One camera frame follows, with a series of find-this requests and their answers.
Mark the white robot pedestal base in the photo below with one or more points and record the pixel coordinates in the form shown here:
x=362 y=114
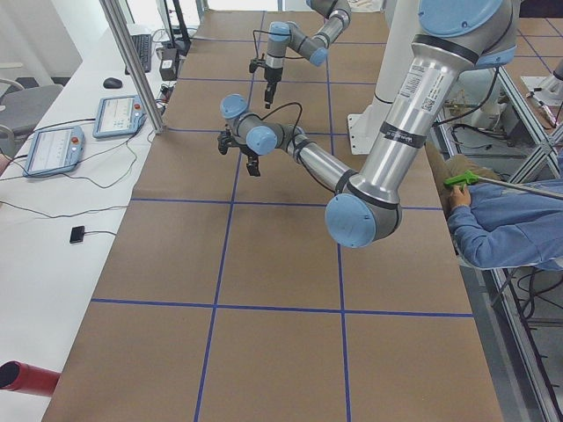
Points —
x=402 y=19

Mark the far teach pendant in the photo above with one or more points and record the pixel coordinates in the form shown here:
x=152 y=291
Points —
x=119 y=116

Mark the small black puck device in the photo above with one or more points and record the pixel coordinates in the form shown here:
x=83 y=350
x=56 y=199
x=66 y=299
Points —
x=77 y=234

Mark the green handled tool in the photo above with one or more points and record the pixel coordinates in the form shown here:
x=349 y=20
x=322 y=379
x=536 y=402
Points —
x=466 y=178

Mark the teach pendant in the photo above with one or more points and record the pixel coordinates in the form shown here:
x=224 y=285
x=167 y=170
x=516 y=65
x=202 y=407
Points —
x=119 y=116
x=54 y=151

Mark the person in blue sweater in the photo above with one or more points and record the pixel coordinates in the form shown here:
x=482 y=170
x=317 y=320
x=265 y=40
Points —
x=496 y=226

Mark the grey office chair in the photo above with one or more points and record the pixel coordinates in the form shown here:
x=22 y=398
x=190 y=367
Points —
x=21 y=111

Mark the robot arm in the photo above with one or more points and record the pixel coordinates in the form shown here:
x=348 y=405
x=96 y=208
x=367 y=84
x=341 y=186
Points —
x=283 y=36
x=450 y=37

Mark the red cylinder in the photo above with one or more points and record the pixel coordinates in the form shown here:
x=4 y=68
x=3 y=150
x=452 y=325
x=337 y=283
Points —
x=28 y=379

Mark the aluminium frame post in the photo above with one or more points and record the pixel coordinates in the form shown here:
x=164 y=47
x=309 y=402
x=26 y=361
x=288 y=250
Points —
x=118 y=25

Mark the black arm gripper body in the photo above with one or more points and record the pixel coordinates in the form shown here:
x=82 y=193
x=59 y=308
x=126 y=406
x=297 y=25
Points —
x=271 y=77

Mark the black power adapter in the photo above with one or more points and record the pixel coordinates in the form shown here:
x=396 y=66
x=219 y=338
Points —
x=169 y=64

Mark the near teach pendant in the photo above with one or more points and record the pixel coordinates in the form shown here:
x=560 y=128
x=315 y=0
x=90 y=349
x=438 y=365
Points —
x=54 y=151

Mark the black keyboard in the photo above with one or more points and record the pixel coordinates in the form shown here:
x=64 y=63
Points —
x=143 y=47

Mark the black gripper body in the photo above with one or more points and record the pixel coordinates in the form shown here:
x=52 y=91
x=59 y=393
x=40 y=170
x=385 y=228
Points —
x=250 y=158

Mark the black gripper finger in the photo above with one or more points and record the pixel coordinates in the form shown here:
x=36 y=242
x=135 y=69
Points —
x=269 y=97
x=252 y=166

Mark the black computer mouse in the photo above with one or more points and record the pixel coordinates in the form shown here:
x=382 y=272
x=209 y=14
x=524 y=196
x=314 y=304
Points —
x=112 y=83

